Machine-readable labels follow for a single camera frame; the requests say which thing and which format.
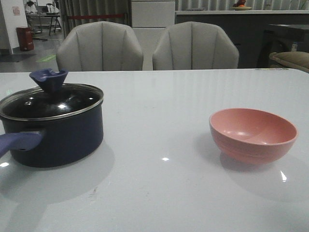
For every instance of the pink bowl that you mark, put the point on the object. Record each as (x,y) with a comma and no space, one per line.
(252,136)

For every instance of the glass lid blue knob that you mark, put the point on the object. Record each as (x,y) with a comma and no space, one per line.
(52,99)

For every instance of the dark blue pot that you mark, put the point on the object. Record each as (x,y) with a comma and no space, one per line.
(53,143)

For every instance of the right grey chair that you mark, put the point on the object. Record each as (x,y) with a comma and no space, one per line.
(194,46)

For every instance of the grey chair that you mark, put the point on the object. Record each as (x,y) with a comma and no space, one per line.
(194,46)
(100,46)

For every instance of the left grey chair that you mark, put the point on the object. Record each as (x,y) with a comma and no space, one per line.
(100,46)

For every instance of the white cabinet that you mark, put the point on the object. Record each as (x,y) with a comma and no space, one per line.
(149,18)

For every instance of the red barrier belt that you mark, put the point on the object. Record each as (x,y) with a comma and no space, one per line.
(104,16)

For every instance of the dark kitchen counter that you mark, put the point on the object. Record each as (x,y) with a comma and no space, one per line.
(246,29)

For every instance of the fruit plate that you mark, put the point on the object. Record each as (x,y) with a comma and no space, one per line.
(240,6)

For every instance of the background metal desk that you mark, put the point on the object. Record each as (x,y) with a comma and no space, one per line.
(39,21)

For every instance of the dark side table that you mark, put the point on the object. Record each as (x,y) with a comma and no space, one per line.
(283,38)

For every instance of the red bin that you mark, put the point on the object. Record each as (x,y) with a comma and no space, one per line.
(25,39)

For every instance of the tan cushion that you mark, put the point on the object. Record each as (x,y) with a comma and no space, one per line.
(293,60)

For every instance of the dark floor mat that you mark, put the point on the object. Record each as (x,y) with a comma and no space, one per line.
(5,58)

